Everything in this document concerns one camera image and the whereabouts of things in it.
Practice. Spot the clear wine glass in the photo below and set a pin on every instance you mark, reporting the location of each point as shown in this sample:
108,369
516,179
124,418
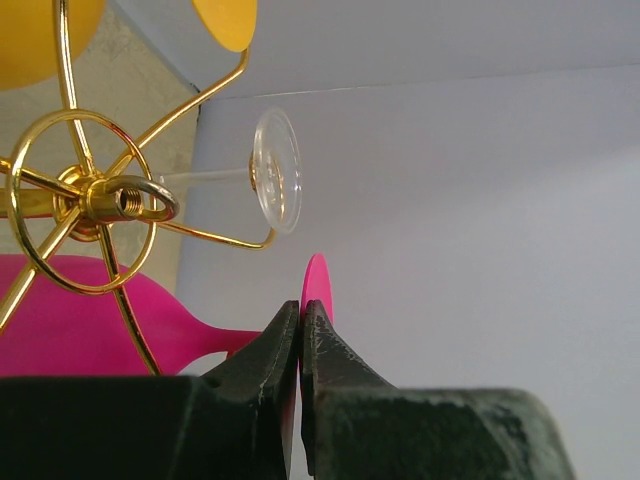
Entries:
274,172

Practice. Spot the gold wire wine glass rack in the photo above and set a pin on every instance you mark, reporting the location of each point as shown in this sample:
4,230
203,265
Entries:
109,195

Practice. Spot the yellow plastic wine glass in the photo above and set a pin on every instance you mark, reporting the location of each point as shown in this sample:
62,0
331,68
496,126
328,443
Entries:
28,49

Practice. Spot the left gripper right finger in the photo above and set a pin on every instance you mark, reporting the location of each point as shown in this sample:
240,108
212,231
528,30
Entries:
356,425

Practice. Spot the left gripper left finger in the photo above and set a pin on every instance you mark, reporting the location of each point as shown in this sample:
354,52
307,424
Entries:
234,422

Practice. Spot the pink plastic wine glass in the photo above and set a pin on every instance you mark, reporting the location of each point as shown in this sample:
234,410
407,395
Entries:
56,333

